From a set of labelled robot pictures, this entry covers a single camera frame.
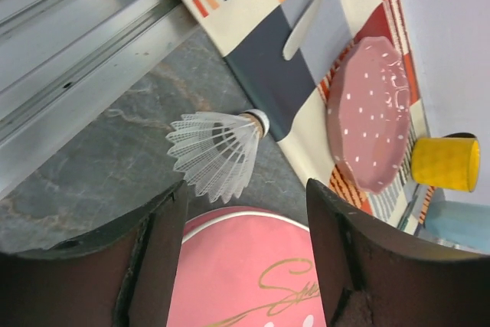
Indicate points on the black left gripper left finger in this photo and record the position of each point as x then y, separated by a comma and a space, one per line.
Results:
120, 274

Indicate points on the aluminium frame rail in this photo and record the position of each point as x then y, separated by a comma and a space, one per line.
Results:
64, 61

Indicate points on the light blue mug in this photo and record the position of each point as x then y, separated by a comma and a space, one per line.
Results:
460, 223

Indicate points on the colourful patchwork placemat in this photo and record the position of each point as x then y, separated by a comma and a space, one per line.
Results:
250, 36

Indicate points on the pink dotted plate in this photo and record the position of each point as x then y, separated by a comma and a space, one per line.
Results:
368, 117

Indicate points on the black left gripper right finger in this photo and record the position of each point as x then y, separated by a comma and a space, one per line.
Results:
372, 274

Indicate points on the yellow glass mug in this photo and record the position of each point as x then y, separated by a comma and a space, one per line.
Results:
450, 162

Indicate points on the silver fork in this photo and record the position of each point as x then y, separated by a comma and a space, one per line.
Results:
300, 30

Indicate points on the pink racket bag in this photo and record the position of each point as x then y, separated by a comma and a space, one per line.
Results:
242, 266

